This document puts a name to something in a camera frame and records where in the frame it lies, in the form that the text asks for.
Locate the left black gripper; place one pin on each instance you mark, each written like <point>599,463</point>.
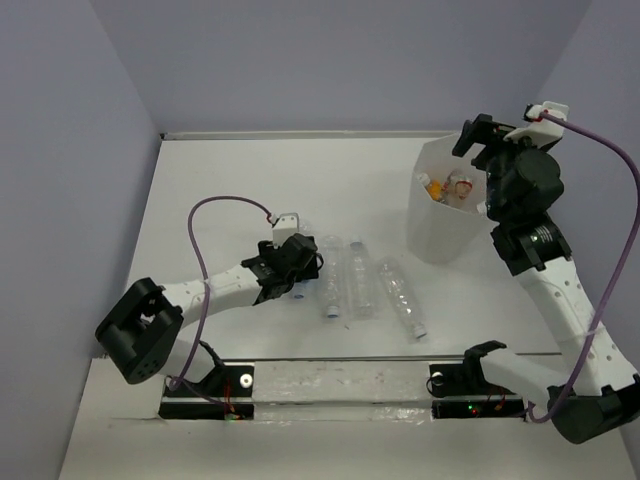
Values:
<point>307,272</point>

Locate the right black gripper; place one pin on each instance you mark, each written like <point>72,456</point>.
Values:
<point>482,129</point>

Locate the blue label bottle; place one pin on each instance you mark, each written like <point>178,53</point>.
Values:
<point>300,290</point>

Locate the red cap bottle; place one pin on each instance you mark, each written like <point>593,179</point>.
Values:
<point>457,187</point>

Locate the orange juice bottle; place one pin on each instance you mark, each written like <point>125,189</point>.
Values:
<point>436,190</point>

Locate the clear bottle white cap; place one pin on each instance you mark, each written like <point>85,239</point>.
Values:
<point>332,288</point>

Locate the clear bottle grey cap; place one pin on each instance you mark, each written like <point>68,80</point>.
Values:
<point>362,280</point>

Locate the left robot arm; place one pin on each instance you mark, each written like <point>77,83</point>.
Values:
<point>140,332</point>

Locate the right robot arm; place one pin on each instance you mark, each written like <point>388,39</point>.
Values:
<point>601,391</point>

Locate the white plastic bin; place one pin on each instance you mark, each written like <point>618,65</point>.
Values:
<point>437,233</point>

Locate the clear bottle right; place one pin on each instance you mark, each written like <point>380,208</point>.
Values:
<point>402,298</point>

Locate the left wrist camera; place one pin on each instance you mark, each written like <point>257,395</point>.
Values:
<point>284,226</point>

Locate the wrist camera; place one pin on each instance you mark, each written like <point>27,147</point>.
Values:
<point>542,133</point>
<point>284,226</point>

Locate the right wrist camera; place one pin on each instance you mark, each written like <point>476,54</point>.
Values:
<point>542,133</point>

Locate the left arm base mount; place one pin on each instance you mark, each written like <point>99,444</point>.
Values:
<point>226,394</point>

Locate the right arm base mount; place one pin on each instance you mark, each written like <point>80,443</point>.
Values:
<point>454,397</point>

